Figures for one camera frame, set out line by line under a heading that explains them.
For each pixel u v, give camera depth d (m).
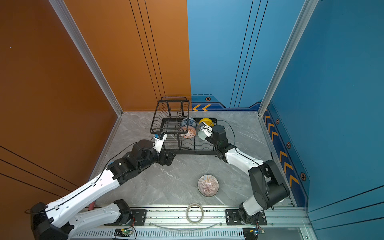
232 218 0.72
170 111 1.03
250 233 0.70
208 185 0.81
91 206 0.46
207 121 0.98
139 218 0.73
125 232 0.71
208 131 0.76
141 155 0.54
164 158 0.65
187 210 0.75
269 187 0.44
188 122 1.09
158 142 0.64
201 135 0.90
